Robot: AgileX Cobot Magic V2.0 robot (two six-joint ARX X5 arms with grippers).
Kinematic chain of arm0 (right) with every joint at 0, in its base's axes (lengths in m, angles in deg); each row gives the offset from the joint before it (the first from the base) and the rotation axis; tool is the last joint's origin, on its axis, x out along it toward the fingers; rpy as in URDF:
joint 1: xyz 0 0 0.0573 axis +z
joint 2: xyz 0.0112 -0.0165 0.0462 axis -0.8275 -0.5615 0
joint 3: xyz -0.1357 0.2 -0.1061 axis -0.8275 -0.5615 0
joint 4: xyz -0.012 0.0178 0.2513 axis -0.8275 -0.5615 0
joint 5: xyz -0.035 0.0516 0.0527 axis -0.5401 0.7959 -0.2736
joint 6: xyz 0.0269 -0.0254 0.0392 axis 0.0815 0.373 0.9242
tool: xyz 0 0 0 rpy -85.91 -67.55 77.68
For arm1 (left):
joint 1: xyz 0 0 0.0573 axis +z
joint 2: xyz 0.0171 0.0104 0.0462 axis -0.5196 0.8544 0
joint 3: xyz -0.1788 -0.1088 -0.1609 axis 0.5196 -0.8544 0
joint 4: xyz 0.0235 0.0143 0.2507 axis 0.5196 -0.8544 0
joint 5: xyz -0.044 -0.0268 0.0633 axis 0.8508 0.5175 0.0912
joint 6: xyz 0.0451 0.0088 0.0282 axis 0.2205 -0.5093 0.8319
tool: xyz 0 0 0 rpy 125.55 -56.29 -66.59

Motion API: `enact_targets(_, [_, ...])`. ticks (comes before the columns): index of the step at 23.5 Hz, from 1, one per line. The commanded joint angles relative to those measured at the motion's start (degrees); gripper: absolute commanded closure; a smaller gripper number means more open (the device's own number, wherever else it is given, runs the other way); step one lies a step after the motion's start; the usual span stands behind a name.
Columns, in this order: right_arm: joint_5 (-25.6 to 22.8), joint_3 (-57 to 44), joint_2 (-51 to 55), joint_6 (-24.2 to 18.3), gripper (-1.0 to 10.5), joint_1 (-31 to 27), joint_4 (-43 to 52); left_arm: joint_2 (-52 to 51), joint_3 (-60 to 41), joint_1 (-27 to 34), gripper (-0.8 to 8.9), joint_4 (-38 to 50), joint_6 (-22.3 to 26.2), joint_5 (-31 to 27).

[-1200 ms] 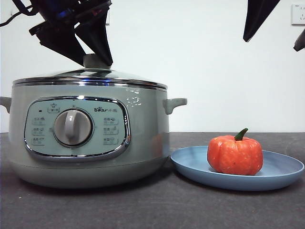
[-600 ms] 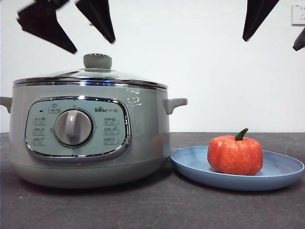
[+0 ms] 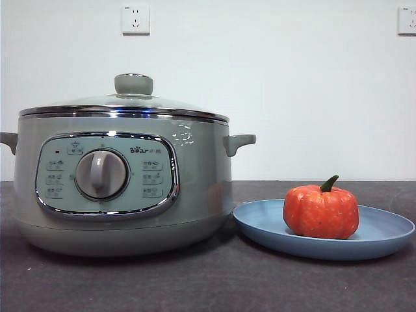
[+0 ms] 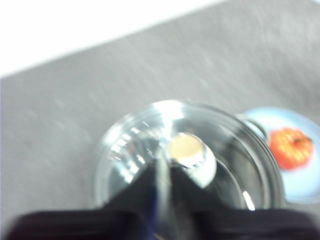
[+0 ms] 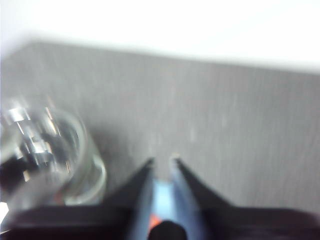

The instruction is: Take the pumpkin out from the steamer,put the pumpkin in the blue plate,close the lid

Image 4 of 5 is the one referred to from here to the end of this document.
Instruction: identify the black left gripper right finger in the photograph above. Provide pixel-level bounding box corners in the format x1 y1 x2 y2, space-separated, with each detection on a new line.
167 166 320 240

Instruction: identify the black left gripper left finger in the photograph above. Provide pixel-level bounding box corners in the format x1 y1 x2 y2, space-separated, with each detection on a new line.
3 166 163 240

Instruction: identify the glass lid with green knob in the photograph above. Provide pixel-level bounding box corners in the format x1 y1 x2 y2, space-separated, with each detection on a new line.
91 99 286 212

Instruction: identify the orange pumpkin with green stem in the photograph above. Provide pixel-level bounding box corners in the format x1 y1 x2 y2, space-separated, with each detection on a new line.
268 126 315 171

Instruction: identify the blue round plate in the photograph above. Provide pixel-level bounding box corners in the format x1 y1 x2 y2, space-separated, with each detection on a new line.
240 106 320 205

